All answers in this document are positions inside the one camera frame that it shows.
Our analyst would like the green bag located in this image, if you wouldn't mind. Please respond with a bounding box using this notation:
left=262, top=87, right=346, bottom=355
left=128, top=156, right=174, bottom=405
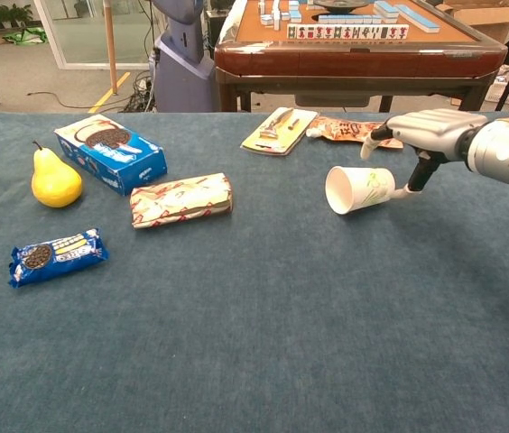
left=2, top=26, right=49, bottom=46

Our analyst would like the small blue Oreo packet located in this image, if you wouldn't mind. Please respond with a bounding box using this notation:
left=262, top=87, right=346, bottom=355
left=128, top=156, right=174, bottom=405
left=7, top=227, right=110, bottom=289

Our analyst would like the blue table cloth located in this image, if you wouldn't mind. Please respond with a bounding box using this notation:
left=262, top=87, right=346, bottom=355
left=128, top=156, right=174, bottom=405
left=0, top=110, right=509, bottom=433

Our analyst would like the red patterned wrapped pack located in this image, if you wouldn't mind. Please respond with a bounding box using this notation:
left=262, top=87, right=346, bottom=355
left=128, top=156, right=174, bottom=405
left=129, top=172, right=235, bottom=230

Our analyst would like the tangle of black cables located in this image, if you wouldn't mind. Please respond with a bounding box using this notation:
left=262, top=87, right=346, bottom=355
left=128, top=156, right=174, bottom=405
left=26, top=67, right=158, bottom=114

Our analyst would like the orange snack pouch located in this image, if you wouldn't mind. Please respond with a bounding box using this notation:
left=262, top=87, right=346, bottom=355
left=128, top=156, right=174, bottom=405
left=305, top=115, right=405, bottom=151

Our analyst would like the blue Oreo cookie box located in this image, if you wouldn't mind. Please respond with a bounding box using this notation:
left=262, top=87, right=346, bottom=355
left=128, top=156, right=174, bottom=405
left=53, top=113, right=169, bottom=197

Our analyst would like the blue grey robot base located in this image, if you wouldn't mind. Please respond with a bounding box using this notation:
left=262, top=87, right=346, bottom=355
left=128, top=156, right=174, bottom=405
left=151, top=0, right=220, bottom=114

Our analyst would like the brown mahjong table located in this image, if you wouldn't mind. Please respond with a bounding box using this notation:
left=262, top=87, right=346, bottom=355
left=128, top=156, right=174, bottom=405
left=213, top=0, right=508, bottom=114

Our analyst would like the wooden pole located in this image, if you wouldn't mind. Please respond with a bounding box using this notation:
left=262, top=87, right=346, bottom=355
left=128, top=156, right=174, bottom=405
left=102, top=0, right=119, bottom=96

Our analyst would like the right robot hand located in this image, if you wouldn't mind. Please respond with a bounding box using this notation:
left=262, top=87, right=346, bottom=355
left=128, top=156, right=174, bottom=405
left=359, top=108, right=489, bottom=207

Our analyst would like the white paper cup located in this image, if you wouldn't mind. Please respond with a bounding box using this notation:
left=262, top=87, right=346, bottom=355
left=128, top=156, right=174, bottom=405
left=324, top=165, right=397, bottom=217

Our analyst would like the yellow pear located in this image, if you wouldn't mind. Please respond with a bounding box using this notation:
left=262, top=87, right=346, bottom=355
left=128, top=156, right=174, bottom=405
left=31, top=140, right=84, bottom=209

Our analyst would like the row of mahjong tiles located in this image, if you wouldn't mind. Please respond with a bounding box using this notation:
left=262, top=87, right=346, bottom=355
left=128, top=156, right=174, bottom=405
left=285, top=23, right=411, bottom=41

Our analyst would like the cardboard box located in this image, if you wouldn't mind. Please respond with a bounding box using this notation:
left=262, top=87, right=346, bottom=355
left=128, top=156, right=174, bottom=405
left=441, top=0, right=509, bottom=45

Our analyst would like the razor in blister pack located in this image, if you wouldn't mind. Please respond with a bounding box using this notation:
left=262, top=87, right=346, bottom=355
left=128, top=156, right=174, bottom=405
left=240, top=106, right=319, bottom=158

